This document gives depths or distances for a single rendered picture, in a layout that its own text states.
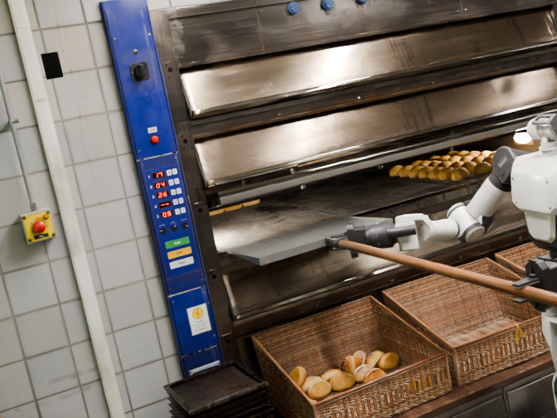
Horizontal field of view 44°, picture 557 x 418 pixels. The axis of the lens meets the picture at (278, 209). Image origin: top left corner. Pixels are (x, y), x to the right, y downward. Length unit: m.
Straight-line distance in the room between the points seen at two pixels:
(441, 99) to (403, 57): 0.27
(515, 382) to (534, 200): 0.81
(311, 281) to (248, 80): 0.83
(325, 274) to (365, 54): 0.90
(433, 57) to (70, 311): 1.77
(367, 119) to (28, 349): 1.56
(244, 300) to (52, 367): 0.73
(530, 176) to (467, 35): 1.13
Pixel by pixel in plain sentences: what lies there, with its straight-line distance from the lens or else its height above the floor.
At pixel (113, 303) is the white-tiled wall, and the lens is 2.57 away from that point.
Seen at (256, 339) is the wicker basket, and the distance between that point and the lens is 2.69.
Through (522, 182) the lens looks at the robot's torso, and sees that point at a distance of 2.27.
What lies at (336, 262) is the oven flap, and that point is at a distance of 2.85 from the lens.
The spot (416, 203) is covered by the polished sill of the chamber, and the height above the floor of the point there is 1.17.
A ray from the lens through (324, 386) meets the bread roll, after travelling 2.70.
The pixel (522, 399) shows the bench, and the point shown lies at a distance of 2.81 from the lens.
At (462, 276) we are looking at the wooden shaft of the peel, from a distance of 1.86.
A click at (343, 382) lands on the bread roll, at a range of 2.73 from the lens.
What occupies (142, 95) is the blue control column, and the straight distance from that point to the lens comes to 2.51.
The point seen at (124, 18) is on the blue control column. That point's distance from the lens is 2.53.
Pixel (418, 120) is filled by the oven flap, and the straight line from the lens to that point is 3.01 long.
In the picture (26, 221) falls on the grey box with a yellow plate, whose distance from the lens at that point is 2.41.
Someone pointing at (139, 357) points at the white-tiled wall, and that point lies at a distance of 2.64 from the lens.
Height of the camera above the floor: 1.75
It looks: 10 degrees down
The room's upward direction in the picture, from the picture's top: 11 degrees counter-clockwise
